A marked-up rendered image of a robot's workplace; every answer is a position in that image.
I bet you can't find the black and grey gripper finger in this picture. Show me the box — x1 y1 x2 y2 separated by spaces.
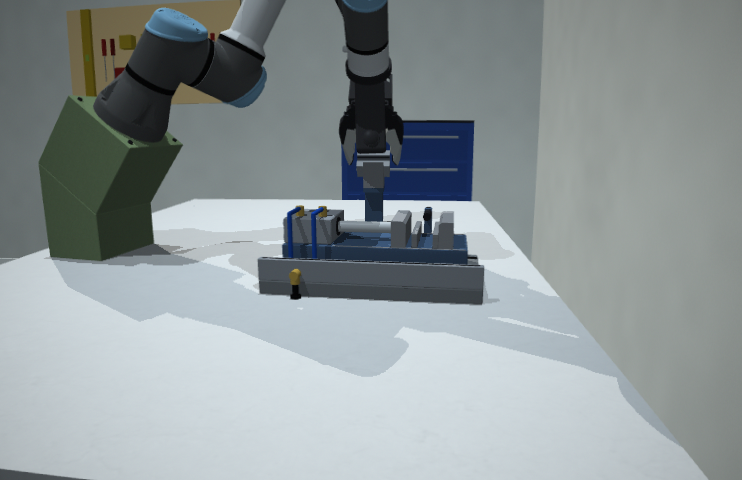
386 111 404 165
339 112 356 165

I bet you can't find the grey flat bar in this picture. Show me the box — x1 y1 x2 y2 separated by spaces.
411 221 422 248
432 221 439 249

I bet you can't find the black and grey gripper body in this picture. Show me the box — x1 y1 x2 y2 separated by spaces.
345 57 394 129

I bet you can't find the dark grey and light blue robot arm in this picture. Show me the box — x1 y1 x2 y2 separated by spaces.
93 0 389 154

